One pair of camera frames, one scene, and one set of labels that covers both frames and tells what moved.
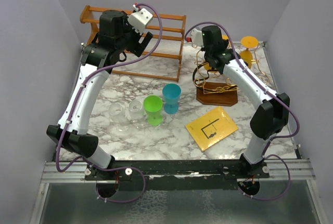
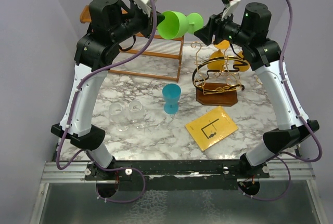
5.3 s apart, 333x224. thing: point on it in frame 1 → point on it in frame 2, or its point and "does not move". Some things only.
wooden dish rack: x=162 y=57 does not move
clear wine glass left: x=117 y=116 does not move
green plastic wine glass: x=152 y=105 → x=175 y=25
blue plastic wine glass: x=171 y=93 does not move
